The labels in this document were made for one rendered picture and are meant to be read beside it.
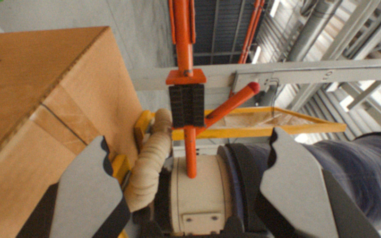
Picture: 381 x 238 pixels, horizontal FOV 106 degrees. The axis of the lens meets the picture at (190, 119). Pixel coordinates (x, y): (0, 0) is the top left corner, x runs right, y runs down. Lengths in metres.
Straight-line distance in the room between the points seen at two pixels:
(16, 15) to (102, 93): 1.36
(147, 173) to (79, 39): 0.22
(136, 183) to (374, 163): 0.47
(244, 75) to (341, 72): 0.87
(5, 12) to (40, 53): 1.27
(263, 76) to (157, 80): 0.86
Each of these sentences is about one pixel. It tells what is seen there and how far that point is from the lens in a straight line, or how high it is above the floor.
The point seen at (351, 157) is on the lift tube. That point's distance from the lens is 0.48.
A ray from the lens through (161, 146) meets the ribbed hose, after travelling 0.25.
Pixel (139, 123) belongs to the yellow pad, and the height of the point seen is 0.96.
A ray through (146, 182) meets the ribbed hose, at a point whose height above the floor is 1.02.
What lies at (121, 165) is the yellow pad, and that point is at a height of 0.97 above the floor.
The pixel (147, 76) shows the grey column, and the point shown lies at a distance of 1.34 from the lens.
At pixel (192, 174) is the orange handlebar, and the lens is 0.33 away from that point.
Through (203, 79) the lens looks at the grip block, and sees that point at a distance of 0.22.
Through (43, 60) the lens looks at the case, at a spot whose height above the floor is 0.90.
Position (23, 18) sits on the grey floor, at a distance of 1.63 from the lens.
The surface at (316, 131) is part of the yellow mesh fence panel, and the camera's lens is 1.25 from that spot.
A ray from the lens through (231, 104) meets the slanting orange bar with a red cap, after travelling 0.27.
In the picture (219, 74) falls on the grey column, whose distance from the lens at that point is 1.31.
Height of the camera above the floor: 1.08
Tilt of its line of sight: level
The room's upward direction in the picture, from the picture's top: 87 degrees clockwise
